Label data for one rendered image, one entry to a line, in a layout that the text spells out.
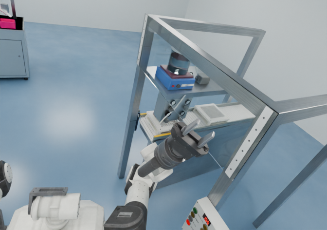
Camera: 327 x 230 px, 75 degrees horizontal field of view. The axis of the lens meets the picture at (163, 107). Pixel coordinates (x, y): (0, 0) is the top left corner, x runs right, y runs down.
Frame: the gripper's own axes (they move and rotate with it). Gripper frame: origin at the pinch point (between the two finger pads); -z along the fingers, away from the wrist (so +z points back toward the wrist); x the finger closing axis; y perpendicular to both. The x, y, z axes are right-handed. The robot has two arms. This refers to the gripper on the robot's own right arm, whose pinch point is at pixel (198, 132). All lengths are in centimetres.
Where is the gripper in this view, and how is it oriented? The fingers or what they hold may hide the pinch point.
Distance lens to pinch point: 59.2
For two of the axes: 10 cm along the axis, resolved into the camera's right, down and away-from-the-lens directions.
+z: -5.2, 5.3, 6.8
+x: -7.6, -6.4, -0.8
